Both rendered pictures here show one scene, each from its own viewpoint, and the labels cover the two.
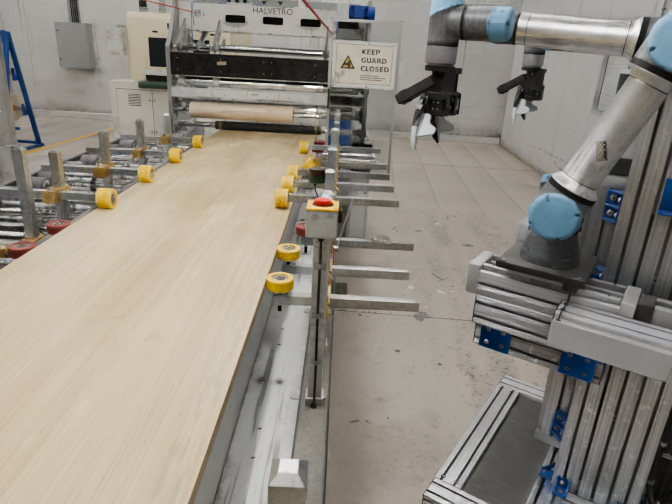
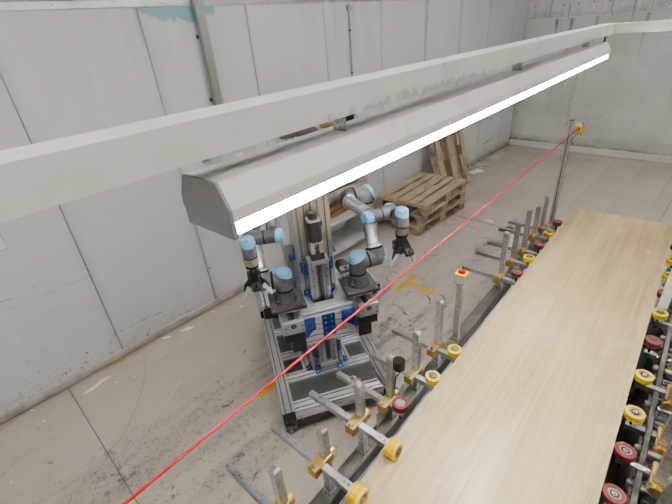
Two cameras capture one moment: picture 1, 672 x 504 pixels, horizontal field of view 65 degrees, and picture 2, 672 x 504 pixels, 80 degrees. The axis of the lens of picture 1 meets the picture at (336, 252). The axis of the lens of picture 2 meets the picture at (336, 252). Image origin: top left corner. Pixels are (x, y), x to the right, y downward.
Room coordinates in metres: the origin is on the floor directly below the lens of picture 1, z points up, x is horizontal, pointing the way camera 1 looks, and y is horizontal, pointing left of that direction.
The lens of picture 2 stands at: (3.09, 0.86, 2.54)
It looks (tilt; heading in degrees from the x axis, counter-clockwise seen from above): 29 degrees down; 223
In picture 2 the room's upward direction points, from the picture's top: 5 degrees counter-clockwise
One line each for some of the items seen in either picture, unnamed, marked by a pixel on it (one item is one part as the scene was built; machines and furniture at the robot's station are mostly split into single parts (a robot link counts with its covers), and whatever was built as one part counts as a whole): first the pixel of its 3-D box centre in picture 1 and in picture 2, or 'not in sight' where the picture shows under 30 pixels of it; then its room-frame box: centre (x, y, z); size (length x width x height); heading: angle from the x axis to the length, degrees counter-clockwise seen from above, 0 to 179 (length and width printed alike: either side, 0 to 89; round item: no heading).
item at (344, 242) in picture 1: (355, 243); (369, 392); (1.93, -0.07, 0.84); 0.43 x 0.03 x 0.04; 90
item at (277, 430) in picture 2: (340, 185); (312, 458); (2.43, 0.00, 0.95); 0.50 x 0.04 x 0.04; 90
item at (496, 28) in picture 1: (489, 24); (389, 212); (1.35, -0.33, 1.61); 0.11 x 0.11 x 0.08; 64
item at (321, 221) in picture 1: (322, 220); (461, 277); (1.13, 0.03, 1.18); 0.07 x 0.07 x 0.08; 0
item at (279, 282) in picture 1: (279, 293); (454, 355); (1.43, 0.16, 0.85); 0.08 x 0.08 x 0.11
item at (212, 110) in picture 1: (268, 113); not in sight; (4.25, 0.59, 1.05); 1.43 x 0.12 x 0.12; 90
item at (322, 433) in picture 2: not in sight; (326, 464); (2.39, 0.04, 0.89); 0.04 x 0.04 x 0.48; 0
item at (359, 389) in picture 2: (329, 204); (361, 419); (2.14, 0.04, 0.93); 0.04 x 0.04 x 0.48; 0
